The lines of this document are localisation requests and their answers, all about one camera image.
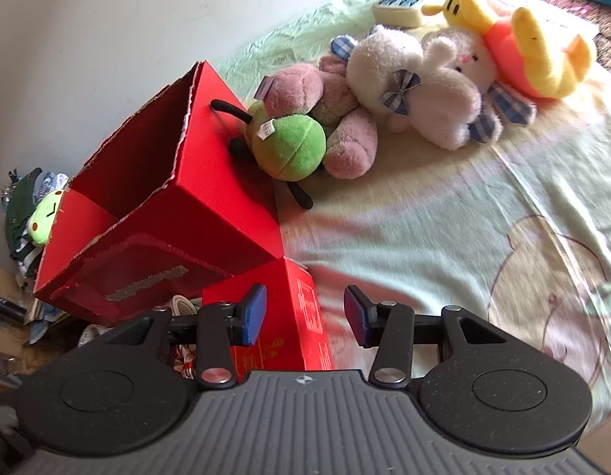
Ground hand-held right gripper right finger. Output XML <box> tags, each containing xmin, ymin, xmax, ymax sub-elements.
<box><xmin>344</xmin><ymin>284</ymin><xmax>509</xmax><ymax>391</ymax></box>

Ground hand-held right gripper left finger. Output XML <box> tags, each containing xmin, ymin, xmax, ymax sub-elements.
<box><xmin>102</xmin><ymin>283</ymin><xmax>268</xmax><ymax>391</ymax></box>

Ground small red gift box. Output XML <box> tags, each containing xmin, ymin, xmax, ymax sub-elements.
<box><xmin>203</xmin><ymin>257</ymin><xmax>336</xmax><ymax>372</ymax></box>

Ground large red cardboard box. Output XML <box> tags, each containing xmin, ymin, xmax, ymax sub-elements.
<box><xmin>32</xmin><ymin>60</ymin><xmax>287</xmax><ymax>328</ymax></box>

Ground red white patterned cloth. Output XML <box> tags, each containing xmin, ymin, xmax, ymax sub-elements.
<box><xmin>173</xmin><ymin>344</ymin><xmax>200</xmax><ymax>379</ymax></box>

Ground printed bedsheet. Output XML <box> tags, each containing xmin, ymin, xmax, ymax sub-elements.
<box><xmin>216</xmin><ymin>0</ymin><xmax>611</xmax><ymax>407</ymax></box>

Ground pink plush toy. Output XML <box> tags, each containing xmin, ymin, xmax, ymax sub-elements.
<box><xmin>256</xmin><ymin>54</ymin><xmax>379</xmax><ymax>180</ymax></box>

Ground green plush toy black antennae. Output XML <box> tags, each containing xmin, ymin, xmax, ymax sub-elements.
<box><xmin>210</xmin><ymin>100</ymin><xmax>328</xmax><ymax>210</ymax></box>

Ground light green plush toy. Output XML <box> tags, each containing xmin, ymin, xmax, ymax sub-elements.
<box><xmin>27</xmin><ymin>190</ymin><xmax>65</xmax><ymax>245</ymax></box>

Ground stack of folded clothes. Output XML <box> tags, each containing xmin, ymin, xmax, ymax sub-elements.
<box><xmin>1</xmin><ymin>168</ymin><xmax>71</xmax><ymax>278</ymax></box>

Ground black tube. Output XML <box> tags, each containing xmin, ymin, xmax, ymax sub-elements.
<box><xmin>0</xmin><ymin>292</ymin><xmax>28</xmax><ymax>321</ymax></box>

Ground dark green garment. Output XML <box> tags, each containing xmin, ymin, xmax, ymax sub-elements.
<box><xmin>4</xmin><ymin>168</ymin><xmax>43</xmax><ymax>253</ymax></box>

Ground white bunny plush toy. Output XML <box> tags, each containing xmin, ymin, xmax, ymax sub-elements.
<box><xmin>331</xmin><ymin>25</ymin><xmax>539</xmax><ymax>152</ymax></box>

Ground yellow orange duck plush toy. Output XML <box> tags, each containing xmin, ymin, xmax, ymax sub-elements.
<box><xmin>421</xmin><ymin>0</ymin><xmax>597</xmax><ymax>100</ymax></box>

